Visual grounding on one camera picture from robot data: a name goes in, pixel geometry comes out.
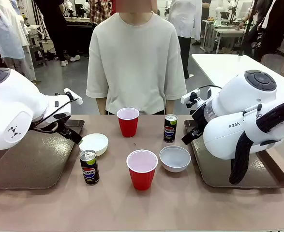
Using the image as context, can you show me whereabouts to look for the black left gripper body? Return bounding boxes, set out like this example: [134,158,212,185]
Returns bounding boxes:
[31,112,72,135]

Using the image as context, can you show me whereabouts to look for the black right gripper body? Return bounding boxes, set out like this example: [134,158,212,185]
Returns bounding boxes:
[191,105,209,132]

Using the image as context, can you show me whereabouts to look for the black Pepsi can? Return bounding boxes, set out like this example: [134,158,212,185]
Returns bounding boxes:
[164,114,178,143]
[79,149,100,186]

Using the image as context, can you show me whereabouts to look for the white plastic bowl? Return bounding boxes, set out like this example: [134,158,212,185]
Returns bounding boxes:
[78,133,109,157]
[159,145,192,173]

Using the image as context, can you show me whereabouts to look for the red plastic cup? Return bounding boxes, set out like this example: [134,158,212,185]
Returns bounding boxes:
[126,149,159,191]
[116,107,140,138]

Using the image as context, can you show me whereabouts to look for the person's left forearm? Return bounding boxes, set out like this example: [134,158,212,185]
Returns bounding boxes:
[165,99,176,115]

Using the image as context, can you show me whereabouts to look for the person's right forearm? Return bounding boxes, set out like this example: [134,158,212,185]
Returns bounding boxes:
[96,98,108,115]

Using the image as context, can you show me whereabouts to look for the brown plastic serving tray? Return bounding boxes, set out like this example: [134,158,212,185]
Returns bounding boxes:
[0,119,86,189]
[184,119,284,189]

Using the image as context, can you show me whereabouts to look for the large white table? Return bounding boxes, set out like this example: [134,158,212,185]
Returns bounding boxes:
[191,53,284,99]

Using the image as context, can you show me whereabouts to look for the grey plastic stool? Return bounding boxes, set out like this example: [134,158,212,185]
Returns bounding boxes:
[30,44,48,69]

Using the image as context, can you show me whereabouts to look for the person in white T-shirt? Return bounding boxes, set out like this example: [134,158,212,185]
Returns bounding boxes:
[85,0,188,116]

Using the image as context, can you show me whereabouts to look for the white background workbench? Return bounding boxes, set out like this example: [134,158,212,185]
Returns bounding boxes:
[202,19,251,54]

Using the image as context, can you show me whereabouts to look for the bystander in black clothes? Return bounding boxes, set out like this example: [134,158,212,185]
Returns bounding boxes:
[34,0,81,67]

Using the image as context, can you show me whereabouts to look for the bystander in light blue shirt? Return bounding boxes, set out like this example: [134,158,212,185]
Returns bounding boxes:
[0,0,37,83]

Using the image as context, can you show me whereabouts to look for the bystander in white coat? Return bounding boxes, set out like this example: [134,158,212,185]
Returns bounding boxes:
[168,0,203,79]

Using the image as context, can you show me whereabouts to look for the black stand pole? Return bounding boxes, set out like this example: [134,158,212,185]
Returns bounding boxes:
[238,0,255,57]

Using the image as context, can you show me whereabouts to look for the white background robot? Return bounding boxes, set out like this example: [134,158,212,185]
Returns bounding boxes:
[210,0,224,26]

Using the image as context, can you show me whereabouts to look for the bystander in black top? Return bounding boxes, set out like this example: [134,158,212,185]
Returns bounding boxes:
[243,0,284,63]

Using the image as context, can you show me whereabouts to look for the bystander in plaid shirt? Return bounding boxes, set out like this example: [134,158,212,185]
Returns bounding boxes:
[88,0,113,26]

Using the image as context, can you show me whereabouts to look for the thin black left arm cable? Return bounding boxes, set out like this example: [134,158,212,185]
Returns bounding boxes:
[31,98,79,129]

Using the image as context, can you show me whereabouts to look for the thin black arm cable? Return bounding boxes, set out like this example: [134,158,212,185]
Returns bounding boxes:
[31,98,79,129]
[197,84,222,94]

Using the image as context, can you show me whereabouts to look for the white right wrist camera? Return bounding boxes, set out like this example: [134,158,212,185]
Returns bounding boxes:
[180,89,201,108]

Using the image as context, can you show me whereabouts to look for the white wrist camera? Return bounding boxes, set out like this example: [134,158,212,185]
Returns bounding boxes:
[63,88,84,105]
[180,89,201,108]

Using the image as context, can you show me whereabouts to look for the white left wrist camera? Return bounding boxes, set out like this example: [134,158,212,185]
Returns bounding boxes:
[63,88,84,105]

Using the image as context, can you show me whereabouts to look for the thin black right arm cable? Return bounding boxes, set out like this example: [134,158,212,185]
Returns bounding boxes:
[197,84,222,94]

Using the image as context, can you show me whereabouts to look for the thick black braided cable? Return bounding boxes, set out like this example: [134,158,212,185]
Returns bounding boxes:
[228,96,284,186]

